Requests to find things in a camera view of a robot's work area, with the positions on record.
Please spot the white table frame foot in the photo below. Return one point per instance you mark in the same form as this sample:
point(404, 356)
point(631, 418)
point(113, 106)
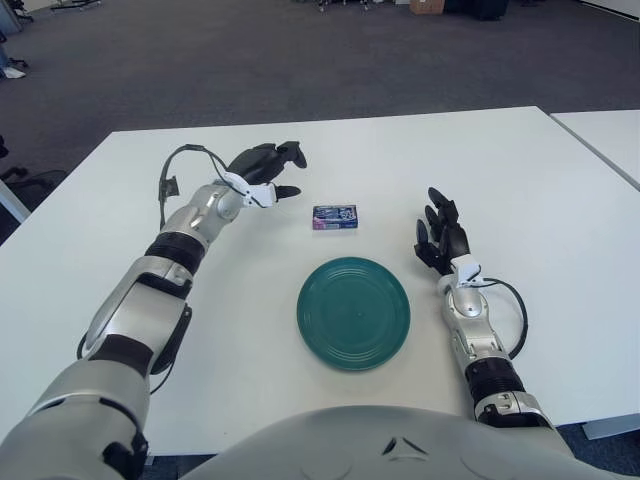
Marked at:
point(610, 430)

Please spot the white desk leg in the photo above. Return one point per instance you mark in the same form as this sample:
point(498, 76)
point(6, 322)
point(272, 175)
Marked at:
point(15, 202)

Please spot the brown cardboard box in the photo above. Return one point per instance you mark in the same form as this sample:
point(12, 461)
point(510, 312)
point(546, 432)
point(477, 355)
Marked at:
point(426, 6)

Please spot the round green plate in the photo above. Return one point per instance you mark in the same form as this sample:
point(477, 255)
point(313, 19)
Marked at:
point(355, 315)

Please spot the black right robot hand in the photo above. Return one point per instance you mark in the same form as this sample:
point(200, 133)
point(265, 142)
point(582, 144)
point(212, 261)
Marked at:
point(455, 240)

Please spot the black office chair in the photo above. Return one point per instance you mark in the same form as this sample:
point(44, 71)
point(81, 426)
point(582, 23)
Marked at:
point(35, 185)

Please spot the blue jeans leg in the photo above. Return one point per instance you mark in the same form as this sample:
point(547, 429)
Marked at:
point(4, 55)

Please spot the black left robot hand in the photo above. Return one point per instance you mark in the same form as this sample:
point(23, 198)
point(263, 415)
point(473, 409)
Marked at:
point(255, 162)

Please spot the grey robot torso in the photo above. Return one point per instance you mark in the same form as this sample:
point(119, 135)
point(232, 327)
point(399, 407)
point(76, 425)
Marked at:
point(350, 445)

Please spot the black chair casters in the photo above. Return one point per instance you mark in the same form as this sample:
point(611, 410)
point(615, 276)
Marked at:
point(325, 4)

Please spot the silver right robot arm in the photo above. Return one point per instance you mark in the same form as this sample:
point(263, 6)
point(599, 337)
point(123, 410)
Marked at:
point(467, 305)

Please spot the white shoe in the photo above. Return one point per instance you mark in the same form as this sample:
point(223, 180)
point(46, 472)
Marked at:
point(14, 73)

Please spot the blue purple gum box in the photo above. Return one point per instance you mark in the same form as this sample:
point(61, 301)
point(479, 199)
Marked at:
point(335, 216)

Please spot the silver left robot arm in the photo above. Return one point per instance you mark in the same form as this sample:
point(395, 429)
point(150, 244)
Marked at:
point(200, 215)

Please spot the large black bag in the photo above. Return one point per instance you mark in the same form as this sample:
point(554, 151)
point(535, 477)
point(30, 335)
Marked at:
point(477, 9)

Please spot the black floor stand base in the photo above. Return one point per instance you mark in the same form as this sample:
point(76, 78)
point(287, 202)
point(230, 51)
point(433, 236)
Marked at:
point(75, 4)

